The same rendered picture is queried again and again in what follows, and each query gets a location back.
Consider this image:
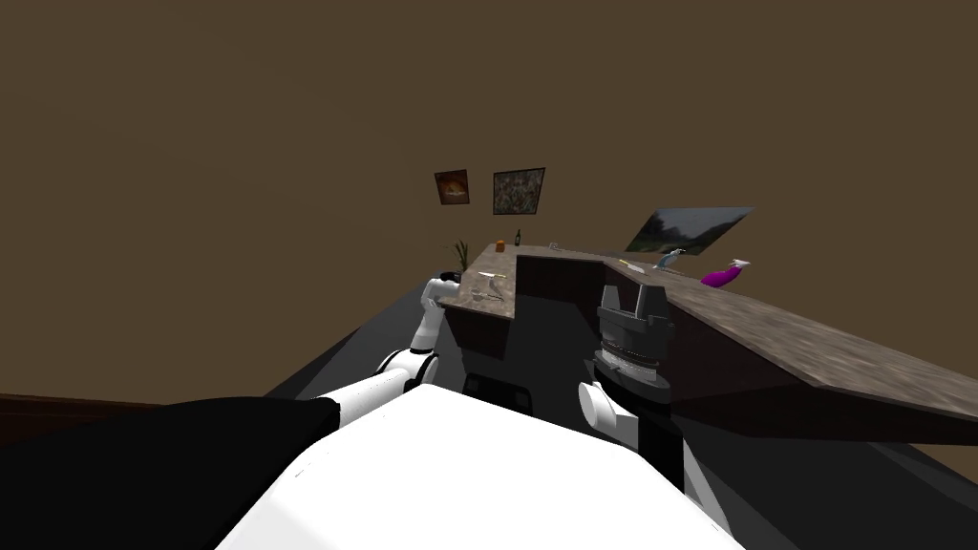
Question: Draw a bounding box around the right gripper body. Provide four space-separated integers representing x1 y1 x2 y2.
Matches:
595 305 676 362

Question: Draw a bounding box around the purple bottle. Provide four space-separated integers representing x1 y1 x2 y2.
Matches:
699 259 753 290

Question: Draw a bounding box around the landscape picture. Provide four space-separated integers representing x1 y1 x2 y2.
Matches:
624 205 757 257

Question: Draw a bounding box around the orange framed picture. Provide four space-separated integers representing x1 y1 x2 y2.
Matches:
434 168 471 207

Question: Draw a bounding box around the speckled framed picture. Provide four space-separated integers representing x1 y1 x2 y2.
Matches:
492 167 547 217

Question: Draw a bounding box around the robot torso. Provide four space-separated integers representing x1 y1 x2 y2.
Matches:
216 372 747 550

